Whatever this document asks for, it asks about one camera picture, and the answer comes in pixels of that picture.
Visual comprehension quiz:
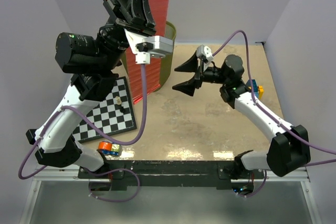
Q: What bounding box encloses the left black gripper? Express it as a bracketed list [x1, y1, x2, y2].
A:
[96, 0, 156, 70]

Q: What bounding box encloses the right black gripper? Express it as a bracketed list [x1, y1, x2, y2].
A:
[172, 51, 228, 97]

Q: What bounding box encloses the red plastic trash bag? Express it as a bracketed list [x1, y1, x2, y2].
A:
[121, 0, 174, 105]

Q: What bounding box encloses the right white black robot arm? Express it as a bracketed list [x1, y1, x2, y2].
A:
[173, 52, 311, 179]

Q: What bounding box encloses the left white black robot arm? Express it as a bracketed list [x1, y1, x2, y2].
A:
[26, 0, 157, 178]

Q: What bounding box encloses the olive green mesh trash bin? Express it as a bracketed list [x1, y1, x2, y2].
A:
[121, 21, 176, 100]

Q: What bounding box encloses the colourful toy block stack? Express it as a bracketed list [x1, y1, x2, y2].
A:
[246, 79, 264, 99]

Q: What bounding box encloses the cream chess piece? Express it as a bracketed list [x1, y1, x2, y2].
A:
[115, 97, 122, 105]

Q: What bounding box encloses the black white chessboard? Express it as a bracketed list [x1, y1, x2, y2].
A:
[86, 77, 137, 136]

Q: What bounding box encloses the orange blue toy car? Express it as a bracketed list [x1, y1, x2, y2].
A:
[98, 141, 121, 156]

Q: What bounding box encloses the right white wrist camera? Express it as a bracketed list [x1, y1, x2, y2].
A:
[196, 45, 214, 63]

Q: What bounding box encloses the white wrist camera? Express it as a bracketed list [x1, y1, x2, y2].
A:
[196, 45, 214, 63]
[124, 29, 174, 65]

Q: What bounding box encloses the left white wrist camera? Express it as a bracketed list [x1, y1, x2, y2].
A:
[124, 29, 174, 65]

